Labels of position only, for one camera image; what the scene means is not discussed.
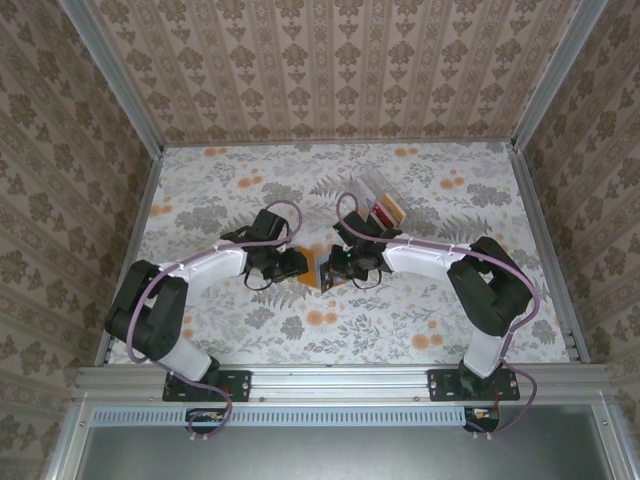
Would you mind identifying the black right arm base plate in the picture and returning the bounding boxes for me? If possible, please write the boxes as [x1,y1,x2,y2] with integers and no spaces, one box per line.
[427,368,522,403]

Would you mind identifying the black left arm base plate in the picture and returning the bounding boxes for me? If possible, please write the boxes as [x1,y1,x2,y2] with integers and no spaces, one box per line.
[162,368,252,403]

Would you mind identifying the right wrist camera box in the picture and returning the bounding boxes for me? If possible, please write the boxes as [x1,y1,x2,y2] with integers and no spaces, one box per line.
[332,210,374,248]

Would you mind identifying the aluminium frame post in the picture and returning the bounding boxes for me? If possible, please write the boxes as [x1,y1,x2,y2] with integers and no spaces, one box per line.
[509,0,609,152]
[56,0,167,154]

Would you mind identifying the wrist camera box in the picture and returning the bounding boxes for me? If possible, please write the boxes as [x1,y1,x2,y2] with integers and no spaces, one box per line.
[251,209,287,244]
[332,210,374,248]

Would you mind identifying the aluminium table side rail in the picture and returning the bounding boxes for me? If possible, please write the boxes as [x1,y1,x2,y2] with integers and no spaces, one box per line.
[507,141,593,365]
[93,147,167,367]

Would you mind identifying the clear acrylic card stand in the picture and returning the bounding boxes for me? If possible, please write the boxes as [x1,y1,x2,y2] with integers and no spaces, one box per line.
[343,168,413,233]

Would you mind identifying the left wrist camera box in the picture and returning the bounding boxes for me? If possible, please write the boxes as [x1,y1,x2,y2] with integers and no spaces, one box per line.
[251,209,287,244]

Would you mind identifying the aluminium mounting rail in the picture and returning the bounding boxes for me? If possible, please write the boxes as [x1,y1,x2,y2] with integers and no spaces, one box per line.
[74,363,609,402]

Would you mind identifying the grey metal panel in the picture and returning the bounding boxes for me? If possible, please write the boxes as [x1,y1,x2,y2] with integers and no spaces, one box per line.
[46,401,634,480]

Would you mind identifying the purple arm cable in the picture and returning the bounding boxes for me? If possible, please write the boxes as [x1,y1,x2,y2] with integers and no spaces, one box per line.
[126,199,304,444]
[335,191,545,443]

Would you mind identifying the orange credit card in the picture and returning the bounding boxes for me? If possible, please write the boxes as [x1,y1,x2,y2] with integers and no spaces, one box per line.
[382,191,408,224]

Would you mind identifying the black credit card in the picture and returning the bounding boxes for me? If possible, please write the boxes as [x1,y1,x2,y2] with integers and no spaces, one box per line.
[319,253,338,295]

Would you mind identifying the floral patterned table cover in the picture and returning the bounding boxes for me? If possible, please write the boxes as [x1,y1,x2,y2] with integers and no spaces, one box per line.
[123,142,572,367]

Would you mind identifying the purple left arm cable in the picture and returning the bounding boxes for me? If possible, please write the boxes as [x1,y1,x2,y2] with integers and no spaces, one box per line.
[126,199,304,444]

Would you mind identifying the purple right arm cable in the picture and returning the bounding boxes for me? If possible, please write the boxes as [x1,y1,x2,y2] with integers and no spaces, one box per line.
[335,191,545,443]

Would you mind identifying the slotted white cable duct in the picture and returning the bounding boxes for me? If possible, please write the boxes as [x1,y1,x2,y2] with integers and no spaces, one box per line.
[92,405,501,428]

